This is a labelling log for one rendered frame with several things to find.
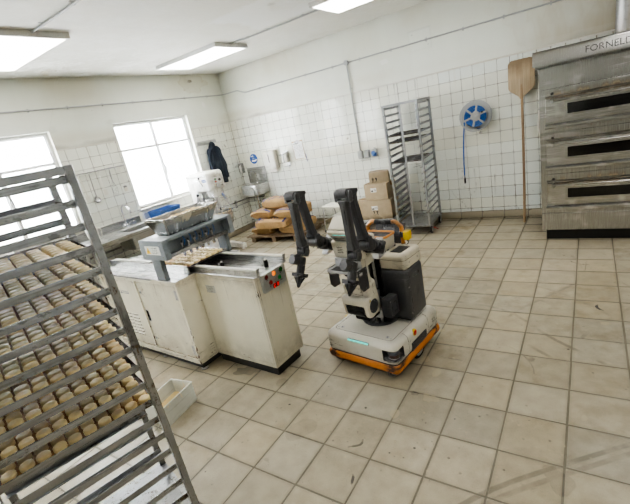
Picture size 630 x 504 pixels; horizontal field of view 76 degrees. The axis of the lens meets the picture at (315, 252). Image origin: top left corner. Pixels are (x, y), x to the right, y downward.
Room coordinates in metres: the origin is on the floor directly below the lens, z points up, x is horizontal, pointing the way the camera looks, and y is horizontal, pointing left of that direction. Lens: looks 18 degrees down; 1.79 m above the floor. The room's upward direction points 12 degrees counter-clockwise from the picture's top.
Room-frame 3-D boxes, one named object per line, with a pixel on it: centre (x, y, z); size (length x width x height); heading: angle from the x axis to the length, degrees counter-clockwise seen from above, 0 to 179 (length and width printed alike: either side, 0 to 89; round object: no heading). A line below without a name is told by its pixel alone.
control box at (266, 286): (2.81, 0.34, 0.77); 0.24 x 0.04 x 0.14; 141
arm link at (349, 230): (2.32, -0.23, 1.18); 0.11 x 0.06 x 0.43; 46
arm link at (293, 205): (2.62, 0.08, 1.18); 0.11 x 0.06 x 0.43; 45
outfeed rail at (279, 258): (3.54, 1.01, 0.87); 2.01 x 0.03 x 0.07; 51
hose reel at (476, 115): (5.57, -2.49, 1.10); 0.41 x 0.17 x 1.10; 54
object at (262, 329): (3.04, 0.63, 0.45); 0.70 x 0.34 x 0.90; 51
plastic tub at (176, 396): (2.56, 1.26, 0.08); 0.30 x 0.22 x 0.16; 151
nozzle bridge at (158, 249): (3.36, 1.02, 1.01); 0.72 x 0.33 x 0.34; 141
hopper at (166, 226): (3.36, 1.02, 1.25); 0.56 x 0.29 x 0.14; 141
